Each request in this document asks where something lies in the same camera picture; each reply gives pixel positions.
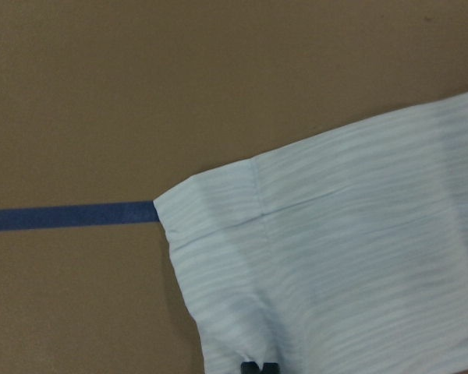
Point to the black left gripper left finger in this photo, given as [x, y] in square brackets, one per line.
[249, 368]

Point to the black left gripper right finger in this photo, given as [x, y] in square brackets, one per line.
[270, 368]

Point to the light blue button-up shirt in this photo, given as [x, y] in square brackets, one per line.
[346, 252]

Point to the brown paper table cover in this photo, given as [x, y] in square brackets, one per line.
[115, 101]

